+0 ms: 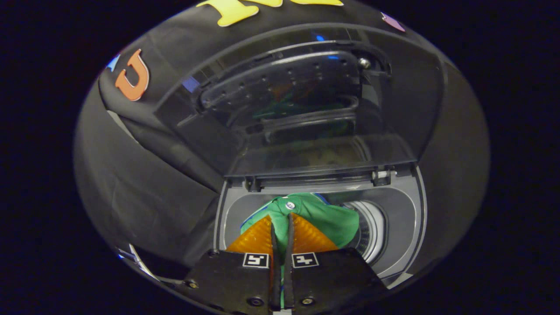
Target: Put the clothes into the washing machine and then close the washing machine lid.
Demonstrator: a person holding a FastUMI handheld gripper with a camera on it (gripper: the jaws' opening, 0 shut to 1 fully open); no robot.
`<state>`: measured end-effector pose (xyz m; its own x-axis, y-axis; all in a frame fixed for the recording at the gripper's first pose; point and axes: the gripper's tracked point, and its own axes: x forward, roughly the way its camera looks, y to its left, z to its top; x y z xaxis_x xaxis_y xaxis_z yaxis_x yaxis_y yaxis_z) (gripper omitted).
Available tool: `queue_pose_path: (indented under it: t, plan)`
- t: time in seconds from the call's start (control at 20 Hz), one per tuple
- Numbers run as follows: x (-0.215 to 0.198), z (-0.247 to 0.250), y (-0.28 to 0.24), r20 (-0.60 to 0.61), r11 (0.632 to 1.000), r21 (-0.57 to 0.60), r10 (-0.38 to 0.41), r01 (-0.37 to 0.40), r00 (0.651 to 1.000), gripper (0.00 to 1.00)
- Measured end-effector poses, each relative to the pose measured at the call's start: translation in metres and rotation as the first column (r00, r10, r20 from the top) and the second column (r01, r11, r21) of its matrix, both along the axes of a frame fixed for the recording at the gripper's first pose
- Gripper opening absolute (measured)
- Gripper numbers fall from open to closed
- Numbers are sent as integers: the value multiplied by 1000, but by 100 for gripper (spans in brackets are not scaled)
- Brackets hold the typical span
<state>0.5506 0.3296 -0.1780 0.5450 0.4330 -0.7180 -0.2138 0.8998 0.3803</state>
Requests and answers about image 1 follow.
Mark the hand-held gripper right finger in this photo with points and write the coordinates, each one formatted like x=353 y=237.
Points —
x=328 y=280

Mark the green polo shirt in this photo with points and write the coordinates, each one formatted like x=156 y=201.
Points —
x=323 y=218

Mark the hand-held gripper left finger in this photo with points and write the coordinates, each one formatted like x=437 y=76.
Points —
x=232 y=280

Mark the dark washing machine lid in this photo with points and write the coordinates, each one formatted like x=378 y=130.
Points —
x=393 y=100

